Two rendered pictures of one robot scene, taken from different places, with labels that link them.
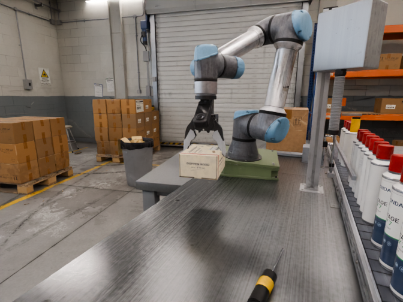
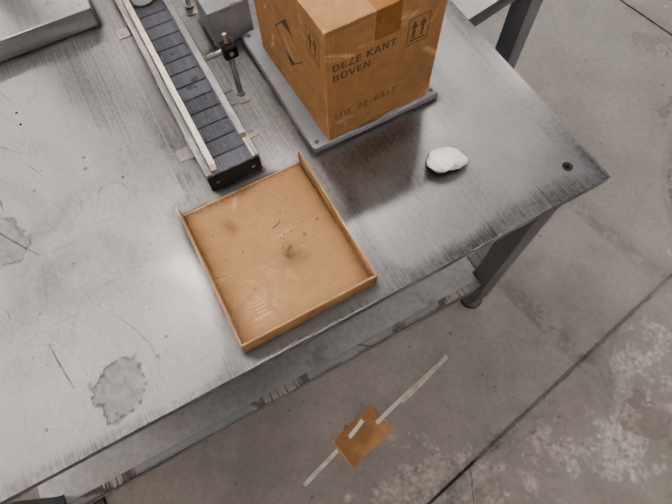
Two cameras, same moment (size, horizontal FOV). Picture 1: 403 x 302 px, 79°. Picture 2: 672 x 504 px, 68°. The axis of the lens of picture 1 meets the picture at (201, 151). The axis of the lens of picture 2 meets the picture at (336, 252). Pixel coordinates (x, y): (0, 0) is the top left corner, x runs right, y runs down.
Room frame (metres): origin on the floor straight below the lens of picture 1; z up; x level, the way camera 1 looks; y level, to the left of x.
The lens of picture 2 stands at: (2.17, -1.23, 1.67)
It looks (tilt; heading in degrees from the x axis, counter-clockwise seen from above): 66 degrees down; 130
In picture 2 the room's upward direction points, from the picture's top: 2 degrees counter-clockwise
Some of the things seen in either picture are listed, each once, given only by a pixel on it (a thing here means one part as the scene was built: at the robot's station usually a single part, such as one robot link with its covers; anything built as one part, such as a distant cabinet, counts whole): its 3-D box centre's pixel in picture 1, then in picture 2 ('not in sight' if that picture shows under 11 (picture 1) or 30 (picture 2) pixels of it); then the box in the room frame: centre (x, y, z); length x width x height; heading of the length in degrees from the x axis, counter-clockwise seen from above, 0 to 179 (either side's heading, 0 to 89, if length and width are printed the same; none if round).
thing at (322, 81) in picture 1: (319, 105); not in sight; (0.94, -0.45, 1.16); 0.04 x 0.04 x 0.67; 66
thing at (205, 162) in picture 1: (203, 160); not in sight; (0.80, -0.01, 0.99); 0.16 x 0.12 x 0.07; 166
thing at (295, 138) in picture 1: (287, 127); (342, 17); (1.68, -0.60, 0.99); 0.30 x 0.24 x 0.27; 157
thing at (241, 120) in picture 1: (246, 123); not in sight; (1.17, -0.22, 1.07); 0.13 x 0.12 x 0.14; 39
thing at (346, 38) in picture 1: (348, 40); not in sight; (0.86, -0.48, 1.38); 0.17 x 0.10 x 0.19; 31
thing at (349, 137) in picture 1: (349, 145); not in sight; (1.09, -0.68, 0.98); 0.05 x 0.05 x 0.20
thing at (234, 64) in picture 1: (224, 67); not in sight; (0.90, -0.08, 1.30); 0.11 x 0.11 x 0.08; 39
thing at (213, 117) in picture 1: (205, 114); not in sight; (0.83, -0.02, 1.14); 0.09 x 0.08 x 0.12; 166
